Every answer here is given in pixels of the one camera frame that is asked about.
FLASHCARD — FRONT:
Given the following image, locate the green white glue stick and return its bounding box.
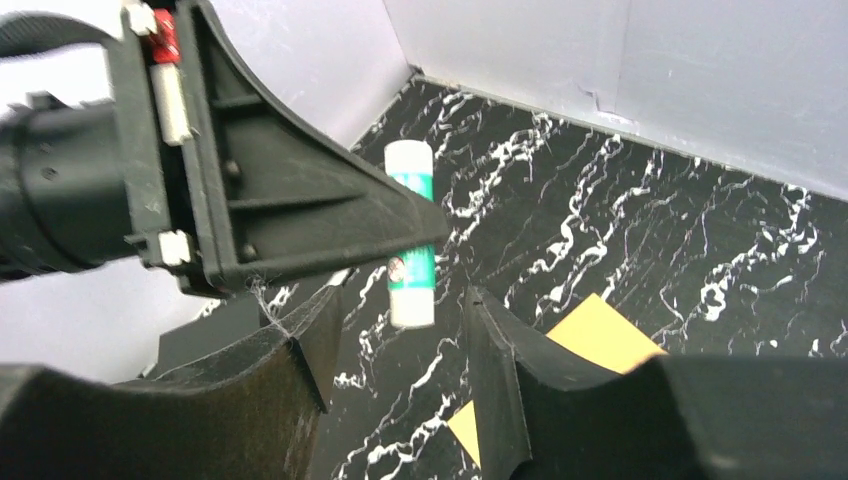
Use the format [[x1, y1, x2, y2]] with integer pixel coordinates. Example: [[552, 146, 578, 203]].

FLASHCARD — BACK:
[[384, 139, 436, 330]]

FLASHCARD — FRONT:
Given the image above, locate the black box beside table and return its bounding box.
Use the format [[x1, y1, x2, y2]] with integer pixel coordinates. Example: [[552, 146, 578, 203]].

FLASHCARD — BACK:
[[139, 293, 267, 379]]

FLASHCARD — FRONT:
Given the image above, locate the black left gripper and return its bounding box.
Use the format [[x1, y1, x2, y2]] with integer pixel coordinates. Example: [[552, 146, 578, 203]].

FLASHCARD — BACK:
[[1, 6, 219, 285]]

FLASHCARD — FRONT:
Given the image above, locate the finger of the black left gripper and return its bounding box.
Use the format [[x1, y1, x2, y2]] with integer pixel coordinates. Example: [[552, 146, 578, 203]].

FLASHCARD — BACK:
[[175, 1, 450, 295]]

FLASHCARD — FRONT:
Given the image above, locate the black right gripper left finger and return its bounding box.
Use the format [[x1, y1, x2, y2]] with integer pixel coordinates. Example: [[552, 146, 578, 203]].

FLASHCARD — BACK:
[[1, 285, 344, 479]]

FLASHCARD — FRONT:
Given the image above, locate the brown paper envelope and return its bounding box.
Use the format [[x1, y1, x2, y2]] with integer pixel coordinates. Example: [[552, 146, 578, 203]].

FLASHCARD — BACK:
[[445, 293, 667, 470]]

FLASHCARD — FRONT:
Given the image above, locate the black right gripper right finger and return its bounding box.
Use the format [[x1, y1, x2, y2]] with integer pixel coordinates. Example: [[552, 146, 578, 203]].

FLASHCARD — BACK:
[[464, 287, 847, 479]]

